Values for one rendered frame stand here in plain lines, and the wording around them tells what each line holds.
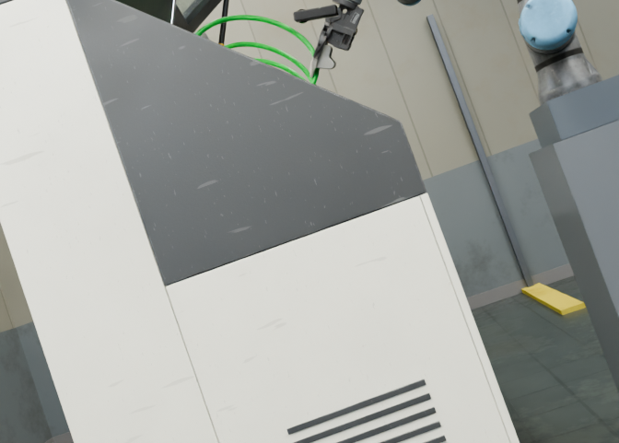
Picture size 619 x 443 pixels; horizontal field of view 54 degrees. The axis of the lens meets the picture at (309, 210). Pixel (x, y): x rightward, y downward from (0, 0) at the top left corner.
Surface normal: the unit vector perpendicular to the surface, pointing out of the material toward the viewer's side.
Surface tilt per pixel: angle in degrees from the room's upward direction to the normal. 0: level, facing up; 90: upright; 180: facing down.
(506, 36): 90
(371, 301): 90
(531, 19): 98
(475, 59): 90
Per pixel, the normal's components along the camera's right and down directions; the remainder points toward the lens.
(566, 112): -0.12, 0.00
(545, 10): -0.35, 0.22
